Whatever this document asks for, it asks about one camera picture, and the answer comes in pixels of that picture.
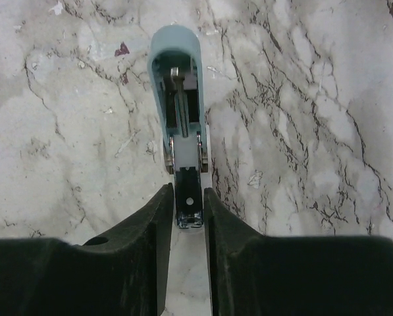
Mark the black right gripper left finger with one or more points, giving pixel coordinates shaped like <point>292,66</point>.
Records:
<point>122,271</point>

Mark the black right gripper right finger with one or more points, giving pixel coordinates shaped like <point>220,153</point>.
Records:
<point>253,274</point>

